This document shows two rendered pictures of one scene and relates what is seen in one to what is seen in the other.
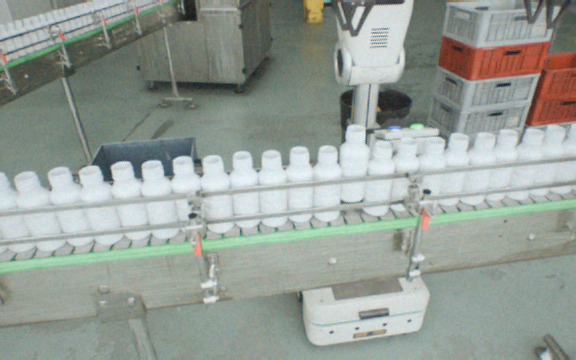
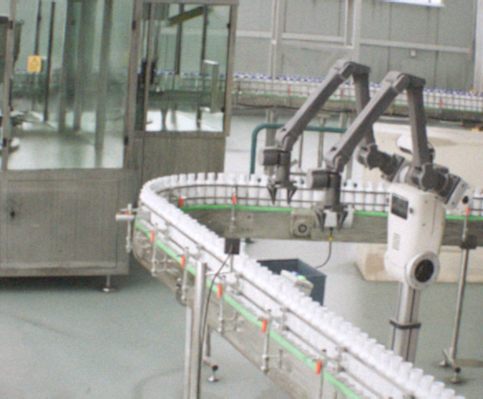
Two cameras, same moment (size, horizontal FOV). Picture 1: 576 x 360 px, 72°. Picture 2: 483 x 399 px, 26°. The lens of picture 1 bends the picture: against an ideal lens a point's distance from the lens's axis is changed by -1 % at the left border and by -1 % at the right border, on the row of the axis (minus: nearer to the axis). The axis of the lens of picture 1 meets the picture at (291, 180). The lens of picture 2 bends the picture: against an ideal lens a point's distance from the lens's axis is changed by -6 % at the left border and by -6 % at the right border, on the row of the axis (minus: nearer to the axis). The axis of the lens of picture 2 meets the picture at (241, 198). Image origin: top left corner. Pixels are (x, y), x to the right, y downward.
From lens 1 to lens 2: 4.22 m
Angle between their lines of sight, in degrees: 73
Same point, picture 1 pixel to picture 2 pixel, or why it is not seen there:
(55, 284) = (174, 268)
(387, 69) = (399, 269)
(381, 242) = (228, 312)
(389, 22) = (401, 231)
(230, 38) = not seen: outside the picture
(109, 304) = (178, 289)
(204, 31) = not seen: outside the picture
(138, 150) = (307, 271)
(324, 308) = not seen: outside the picture
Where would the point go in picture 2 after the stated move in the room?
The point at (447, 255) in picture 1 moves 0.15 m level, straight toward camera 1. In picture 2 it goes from (243, 341) to (205, 336)
